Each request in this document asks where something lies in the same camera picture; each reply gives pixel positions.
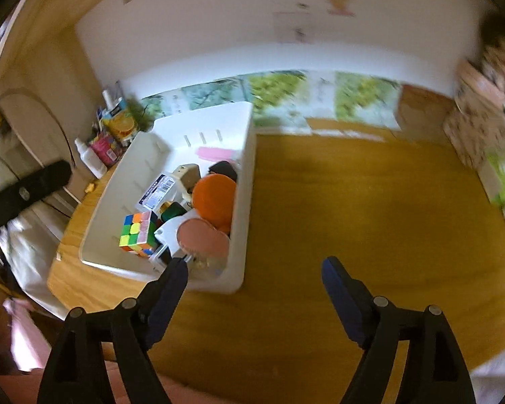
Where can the yellow lion sticker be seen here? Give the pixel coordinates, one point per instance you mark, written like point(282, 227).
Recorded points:
point(338, 0)

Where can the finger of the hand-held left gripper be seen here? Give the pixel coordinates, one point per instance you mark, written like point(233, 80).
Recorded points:
point(38, 185)

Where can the pink round object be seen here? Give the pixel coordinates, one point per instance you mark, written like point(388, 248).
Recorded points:
point(202, 237)

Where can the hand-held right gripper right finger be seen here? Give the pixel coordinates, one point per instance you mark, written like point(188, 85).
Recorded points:
point(345, 298)

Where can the cream white small box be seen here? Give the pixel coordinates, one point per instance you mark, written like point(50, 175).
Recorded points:
point(187, 176)

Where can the white plastic storage bin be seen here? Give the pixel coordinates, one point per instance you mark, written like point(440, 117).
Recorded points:
point(242, 219)

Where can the white pen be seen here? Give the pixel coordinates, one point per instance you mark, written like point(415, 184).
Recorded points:
point(108, 99)

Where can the pink hair roller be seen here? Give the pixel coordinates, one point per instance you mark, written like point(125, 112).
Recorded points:
point(216, 153)

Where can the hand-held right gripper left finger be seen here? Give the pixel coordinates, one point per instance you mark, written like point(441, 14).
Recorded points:
point(168, 298)

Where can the clear plastic box with label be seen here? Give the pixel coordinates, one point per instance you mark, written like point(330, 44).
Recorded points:
point(158, 189)

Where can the orange round device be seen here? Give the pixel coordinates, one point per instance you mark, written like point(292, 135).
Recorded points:
point(212, 202)

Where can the white spray bottle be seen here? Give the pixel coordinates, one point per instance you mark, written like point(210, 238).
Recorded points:
point(92, 162)

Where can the colourful puzzle cube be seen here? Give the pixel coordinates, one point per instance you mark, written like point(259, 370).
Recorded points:
point(136, 231)

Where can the grape print paper sheet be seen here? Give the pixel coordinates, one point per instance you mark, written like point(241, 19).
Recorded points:
point(362, 92)

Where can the red can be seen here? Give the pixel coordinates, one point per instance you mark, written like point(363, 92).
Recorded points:
point(105, 149)

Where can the orange juice carton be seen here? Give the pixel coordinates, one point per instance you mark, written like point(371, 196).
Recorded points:
point(124, 124)

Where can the small yellow object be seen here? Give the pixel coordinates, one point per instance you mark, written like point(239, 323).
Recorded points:
point(90, 187)

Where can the letter print fabric bag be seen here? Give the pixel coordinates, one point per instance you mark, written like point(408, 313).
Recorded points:
point(479, 130)

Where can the green bottle with gold cap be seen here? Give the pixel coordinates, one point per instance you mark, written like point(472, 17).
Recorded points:
point(174, 211)

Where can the white cloth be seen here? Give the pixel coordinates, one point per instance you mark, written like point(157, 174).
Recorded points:
point(29, 235)

